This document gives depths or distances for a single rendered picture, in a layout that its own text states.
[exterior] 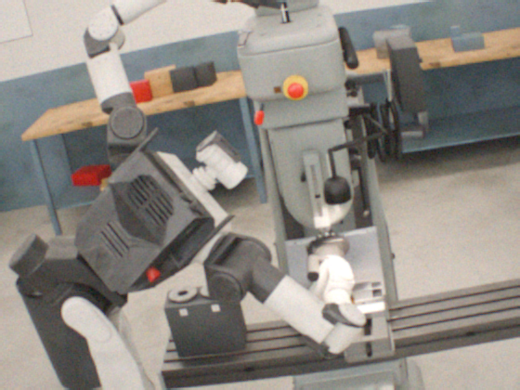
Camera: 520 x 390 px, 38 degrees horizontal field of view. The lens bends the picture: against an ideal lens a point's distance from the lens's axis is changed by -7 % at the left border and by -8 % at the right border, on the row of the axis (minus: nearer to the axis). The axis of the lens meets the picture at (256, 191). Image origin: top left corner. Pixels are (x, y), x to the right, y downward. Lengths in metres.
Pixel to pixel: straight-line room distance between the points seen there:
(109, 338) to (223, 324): 0.55
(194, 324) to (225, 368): 0.17
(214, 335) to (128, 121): 0.84
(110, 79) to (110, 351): 0.69
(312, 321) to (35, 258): 0.69
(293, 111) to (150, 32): 4.52
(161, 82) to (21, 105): 1.48
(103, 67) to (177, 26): 4.50
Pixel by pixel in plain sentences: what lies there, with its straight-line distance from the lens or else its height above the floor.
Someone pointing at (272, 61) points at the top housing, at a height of 1.83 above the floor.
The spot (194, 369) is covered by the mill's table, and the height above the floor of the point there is 0.92.
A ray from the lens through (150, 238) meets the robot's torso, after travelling 1.75.
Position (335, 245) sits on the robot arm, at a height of 1.27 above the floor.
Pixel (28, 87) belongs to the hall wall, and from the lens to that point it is 6.90.
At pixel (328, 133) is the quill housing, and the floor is 1.59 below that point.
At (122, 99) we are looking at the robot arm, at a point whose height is 1.82.
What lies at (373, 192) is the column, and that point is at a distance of 2.71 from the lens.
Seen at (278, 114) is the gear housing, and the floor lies 1.67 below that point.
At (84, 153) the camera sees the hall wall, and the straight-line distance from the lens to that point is 6.92.
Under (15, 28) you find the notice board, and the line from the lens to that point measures 6.83.
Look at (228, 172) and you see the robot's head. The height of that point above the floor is 1.62.
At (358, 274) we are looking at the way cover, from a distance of 2.73.
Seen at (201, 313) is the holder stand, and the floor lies 1.08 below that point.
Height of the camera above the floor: 2.24
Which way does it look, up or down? 21 degrees down
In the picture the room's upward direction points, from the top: 12 degrees counter-clockwise
